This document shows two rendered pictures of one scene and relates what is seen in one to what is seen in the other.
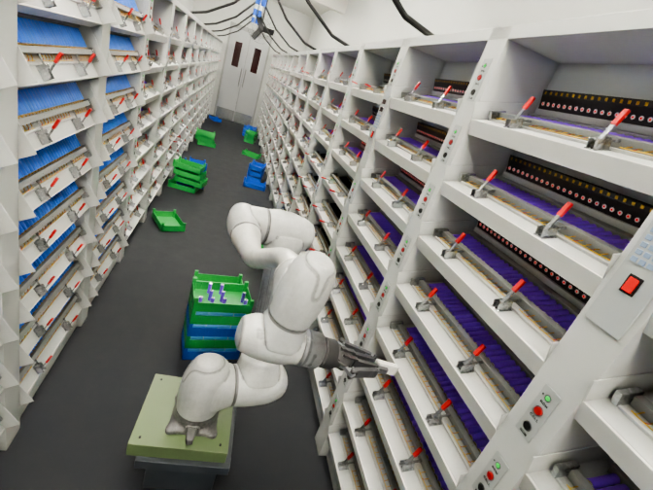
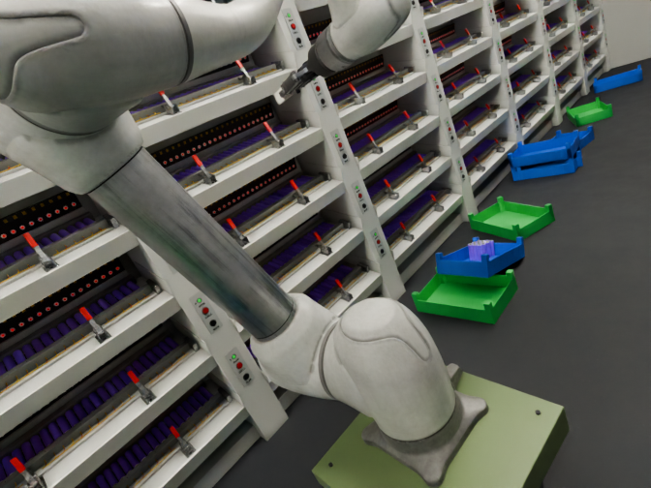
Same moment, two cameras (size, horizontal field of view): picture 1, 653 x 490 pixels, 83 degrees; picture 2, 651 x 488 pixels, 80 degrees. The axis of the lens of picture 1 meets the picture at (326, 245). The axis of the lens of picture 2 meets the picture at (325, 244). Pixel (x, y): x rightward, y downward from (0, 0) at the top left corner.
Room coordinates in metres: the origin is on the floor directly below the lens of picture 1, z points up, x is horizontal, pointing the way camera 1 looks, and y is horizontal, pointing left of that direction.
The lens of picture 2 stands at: (1.19, 0.79, 0.87)
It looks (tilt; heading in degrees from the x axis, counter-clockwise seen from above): 20 degrees down; 253
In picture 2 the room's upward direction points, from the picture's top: 24 degrees counter-clockwise
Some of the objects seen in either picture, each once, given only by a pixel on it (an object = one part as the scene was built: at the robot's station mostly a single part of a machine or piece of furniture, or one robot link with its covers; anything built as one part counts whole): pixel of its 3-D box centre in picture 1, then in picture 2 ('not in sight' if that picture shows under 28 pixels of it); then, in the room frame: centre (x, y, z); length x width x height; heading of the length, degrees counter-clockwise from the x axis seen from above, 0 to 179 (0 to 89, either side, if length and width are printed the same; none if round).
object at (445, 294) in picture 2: not in sight; (462, 291); (0.48, -0.26, 0.04); 0.30 x 0.20 x 0.08; 110
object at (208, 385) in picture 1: (206, 382); (387, 359); (1.02, 0.25, 0.41); 0.18 x 0.16 x 0.22; 119
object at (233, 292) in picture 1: (222, 295); not in sight; (1.65, 0.44, 0.36); 0.30 x 0.20 x 0.08; 118
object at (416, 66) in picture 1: (360, 222); not in sight; (1.96, -0.13, 0.91); 0.20 x 0.09 x 1.81; 110
